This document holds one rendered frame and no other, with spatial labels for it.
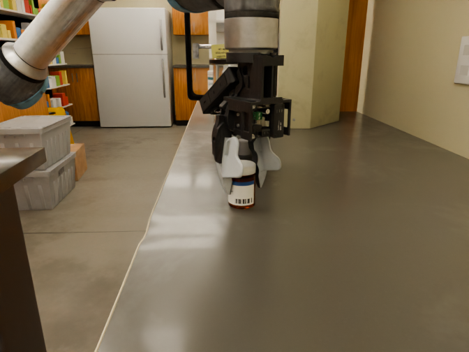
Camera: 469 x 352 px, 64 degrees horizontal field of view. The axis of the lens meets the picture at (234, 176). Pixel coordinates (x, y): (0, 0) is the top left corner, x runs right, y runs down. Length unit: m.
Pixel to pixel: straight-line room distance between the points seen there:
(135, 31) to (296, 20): 5.10
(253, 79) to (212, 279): 0.27
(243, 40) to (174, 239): 0.28
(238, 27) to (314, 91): 0.76
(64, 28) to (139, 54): 5.20
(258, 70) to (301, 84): 0.73
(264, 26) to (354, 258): 0.31
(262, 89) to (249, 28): 0.08
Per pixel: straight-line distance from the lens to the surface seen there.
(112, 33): 6.29
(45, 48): 1.04
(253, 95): 0.52
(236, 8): 0.53
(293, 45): 1.22
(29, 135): 3.12
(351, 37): 1.66
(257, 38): 0.52
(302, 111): 1.25
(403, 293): 0.45
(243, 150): 0.77
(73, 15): 1.00
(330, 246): 0.51
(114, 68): 6.29
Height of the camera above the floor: 1.18
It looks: 18 degrees down
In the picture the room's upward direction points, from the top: straight up
